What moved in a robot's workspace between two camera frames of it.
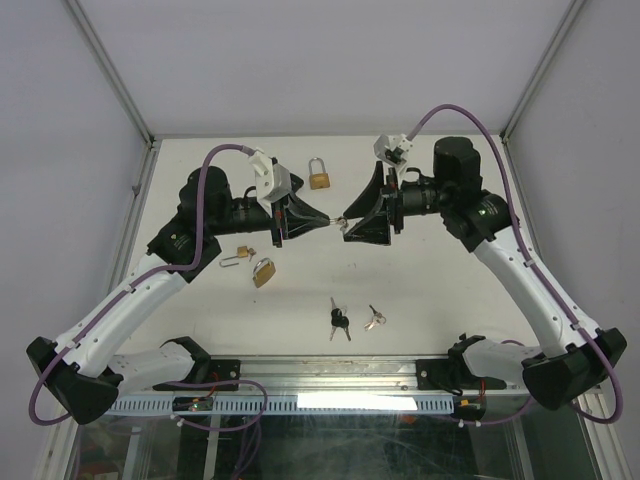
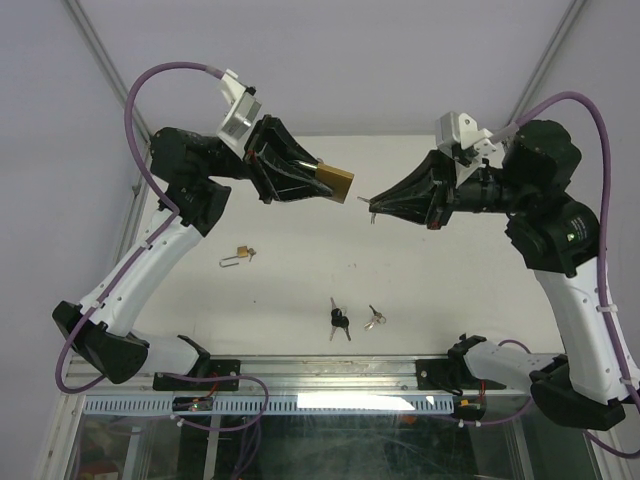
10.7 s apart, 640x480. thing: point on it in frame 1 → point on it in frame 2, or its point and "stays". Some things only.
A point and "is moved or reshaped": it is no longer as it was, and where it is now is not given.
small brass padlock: x=242 y=252 stays
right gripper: x=375 y=228 → x=428 y=196
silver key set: x=341 y=220 is moved or reshaped
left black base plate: x=208 y=371 stays
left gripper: x=294 y=226 → x=272 y=180
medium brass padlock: x=263 y=271 → x=338 y=180
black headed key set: x=338 y=321 stays
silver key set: x=377 y=319 stays
